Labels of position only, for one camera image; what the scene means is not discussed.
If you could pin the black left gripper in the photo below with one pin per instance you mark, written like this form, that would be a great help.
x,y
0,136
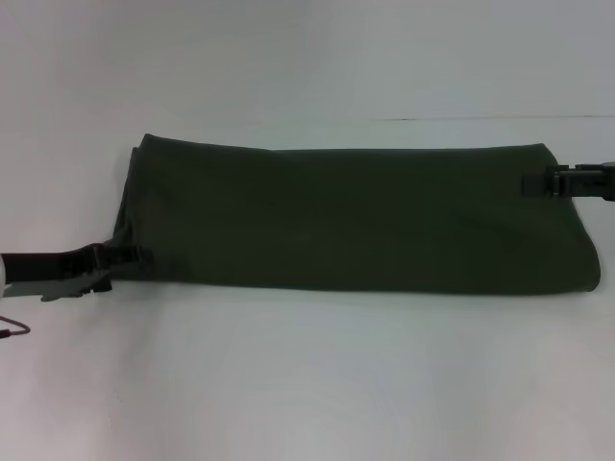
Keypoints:
x,y
38,266

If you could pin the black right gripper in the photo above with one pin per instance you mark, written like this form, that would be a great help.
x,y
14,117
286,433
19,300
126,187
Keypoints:
x,y
596,180

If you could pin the dark green FREE t-shirt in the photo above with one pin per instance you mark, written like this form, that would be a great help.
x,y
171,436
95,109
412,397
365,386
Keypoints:
x,y
336,216

